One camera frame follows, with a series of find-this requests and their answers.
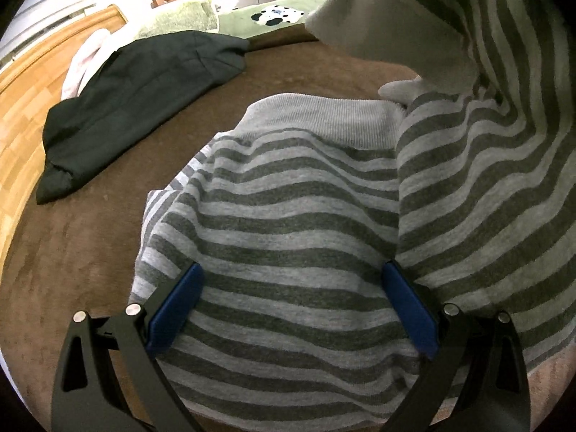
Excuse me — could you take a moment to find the green panda print quilt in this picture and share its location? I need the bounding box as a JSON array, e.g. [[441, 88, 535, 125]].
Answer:
[[218, 0, 334, 39]]

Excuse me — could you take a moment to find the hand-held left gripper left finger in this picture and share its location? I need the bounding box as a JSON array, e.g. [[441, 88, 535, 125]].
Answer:
[[51, 262, 204, 432]]

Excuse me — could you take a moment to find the pink cloth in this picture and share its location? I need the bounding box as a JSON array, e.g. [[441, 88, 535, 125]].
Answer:
[[60, 29, 123, 100]]

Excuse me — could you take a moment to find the light green fluffy pillow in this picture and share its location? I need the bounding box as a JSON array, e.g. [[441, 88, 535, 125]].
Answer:
[[135, 0, 221, 41]]

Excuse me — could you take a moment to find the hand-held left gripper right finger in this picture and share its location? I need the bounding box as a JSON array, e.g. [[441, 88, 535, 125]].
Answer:
[[382, 261, 532, 432]]

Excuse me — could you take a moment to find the dark green garment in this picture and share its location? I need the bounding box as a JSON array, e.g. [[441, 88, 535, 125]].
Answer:
[[36, 31, 250, 205]]

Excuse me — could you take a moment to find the wooden headboard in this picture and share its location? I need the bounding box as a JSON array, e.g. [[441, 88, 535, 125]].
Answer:
[[0, 4, 129, 253]]

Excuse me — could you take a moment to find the grey striped sweater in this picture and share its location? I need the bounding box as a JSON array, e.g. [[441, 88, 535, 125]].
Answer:
[[128, 0, 576, 432]]

